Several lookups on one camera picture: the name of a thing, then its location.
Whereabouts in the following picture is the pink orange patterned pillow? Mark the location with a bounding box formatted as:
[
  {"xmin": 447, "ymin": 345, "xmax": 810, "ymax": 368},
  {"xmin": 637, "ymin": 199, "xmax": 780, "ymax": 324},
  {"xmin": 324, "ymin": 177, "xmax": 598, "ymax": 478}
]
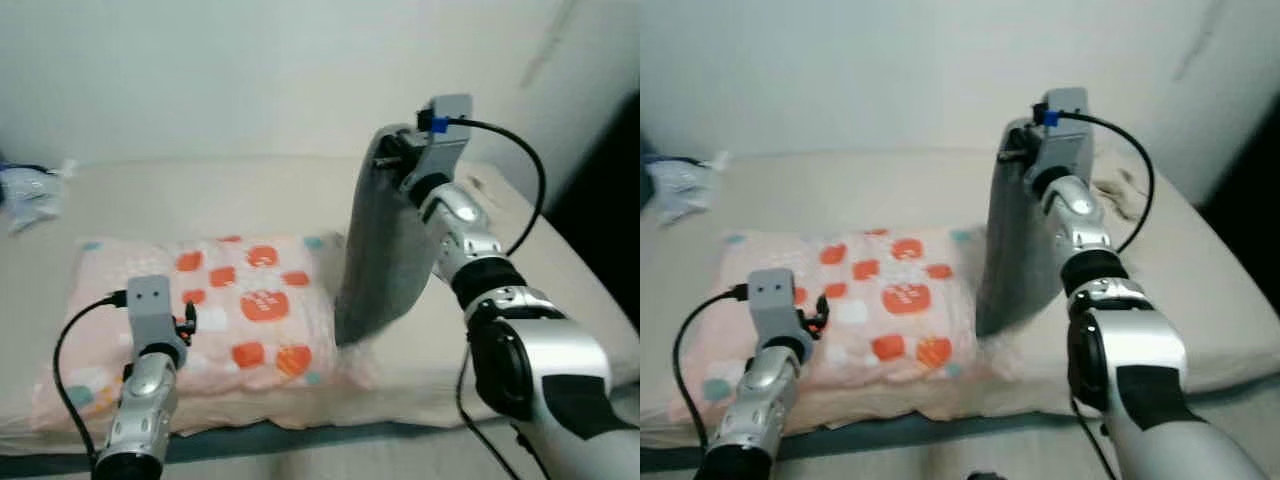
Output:
[
  {"xmin": 668, "ymin": 228, "xmax": 1021, "ymax": 426},
  {"xmin": 30, "ymin": 232, "xmax": 381, "ymax": 433}
]

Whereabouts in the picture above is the grey fabric pillow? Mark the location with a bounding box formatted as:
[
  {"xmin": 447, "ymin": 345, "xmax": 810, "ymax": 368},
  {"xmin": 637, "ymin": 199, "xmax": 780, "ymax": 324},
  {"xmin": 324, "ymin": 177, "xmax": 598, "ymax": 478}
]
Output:
[
  {"xmin": 333, "ymin": 125, "xmax": 446, "ymax": 349},
  {"xmin": 975, "ymin": 118, "xmax": 1066, "ymax": 339}
]

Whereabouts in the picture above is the beige sheeted mattress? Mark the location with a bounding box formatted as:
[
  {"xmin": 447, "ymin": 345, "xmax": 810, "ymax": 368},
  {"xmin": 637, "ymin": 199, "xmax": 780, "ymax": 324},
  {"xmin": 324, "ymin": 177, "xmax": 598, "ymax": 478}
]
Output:
[
  {"xmin": 0, "ymin": 150, "xmax": 641, "ymax": 451},
  {"xmin": 640, "ymin": 145, "xmax": 1280, "ymax": 426}
]

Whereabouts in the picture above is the white blue plastic bag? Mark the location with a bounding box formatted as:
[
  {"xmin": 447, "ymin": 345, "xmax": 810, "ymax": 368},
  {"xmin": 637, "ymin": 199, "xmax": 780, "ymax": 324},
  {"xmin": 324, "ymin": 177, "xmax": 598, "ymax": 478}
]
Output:
[
  {"xmin": 645, "ymin": 152, "xmax": 729, "ymax": 223},
  {"xmin": 0, "ymin": 158, "xmax": 79, "ymax": 236}
]

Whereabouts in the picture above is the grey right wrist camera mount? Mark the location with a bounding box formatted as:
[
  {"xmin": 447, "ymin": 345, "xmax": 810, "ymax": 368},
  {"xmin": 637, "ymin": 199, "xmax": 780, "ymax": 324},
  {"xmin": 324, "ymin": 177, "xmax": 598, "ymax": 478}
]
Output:
[
  {"xmin": 400, "ymin": 94, "xmax": 474, "ymax": 191},
  {"xmin": 1030, "ymin": 87, "xmax": 1093, "ymax": 186}
]

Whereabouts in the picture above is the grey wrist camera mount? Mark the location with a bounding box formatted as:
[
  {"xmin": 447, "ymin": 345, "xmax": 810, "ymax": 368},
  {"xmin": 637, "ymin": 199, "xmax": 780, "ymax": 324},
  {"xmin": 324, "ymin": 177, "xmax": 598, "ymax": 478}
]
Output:
[
  {"xmin": 748, "ymin": 268, "xmax": 806, "ymax": 346},
  {"xmin": 400, "ymin": 94, "xmax": 474, "ymax": 191},
  {"xmin": 125, "ymin": 275, "xmax": 186, "ymax": 351},
  {"xmin": 1030, "ymin": 87, "xmax": 1093, "ymax": 186}
]

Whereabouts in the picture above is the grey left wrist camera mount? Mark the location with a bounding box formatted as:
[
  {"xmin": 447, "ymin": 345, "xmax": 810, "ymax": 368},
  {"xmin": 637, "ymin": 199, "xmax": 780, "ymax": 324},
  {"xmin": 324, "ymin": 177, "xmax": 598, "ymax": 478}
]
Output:
[
  {"xmin": 748, "ymin": 268, "xmax": 806, "ymax": 346},
  {"xmin": 125, "ymin": 275, "xmax": 186, "ymax": 351}
]

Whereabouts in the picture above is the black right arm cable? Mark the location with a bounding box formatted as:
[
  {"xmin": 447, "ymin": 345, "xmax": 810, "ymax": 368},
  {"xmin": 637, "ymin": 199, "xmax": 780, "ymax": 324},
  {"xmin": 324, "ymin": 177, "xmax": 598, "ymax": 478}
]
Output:
[
  {"xmin": 420, "ymin": 112, "xmax": 549, "ymax": 480},
  {"xmin": 1035, "ymin": 100, "xmax": 1156, "ymax": 480}
]

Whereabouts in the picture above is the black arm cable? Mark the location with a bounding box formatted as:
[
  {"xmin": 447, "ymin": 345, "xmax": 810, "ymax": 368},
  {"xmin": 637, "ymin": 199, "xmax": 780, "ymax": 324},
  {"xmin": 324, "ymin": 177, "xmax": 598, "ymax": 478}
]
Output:
[
  {"xmin": 1035, "ymin": 100, "xmax": 1156, "ymax": 480},
  {"xmin": 52, "ymin": 290, "xmax": 129, "ymax": 466},
  {"xmin": 420, "ymin": 112, "xmax": 549, "ymax": 480},
  {"xmin": 672, "ymin": 285, "xmax": 751, "ymax": 453}
]

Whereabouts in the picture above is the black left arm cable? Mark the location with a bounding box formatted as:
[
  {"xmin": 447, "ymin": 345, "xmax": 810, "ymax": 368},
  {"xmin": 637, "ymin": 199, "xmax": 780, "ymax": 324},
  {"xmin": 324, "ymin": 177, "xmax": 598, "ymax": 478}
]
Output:
[
  {"xmin": 672, "ymin": 285, "xmax": 751, "ymax": 453},
  {"xmin": 52, "ymin": 290, "xmax": 129, "ymax": 466}
]

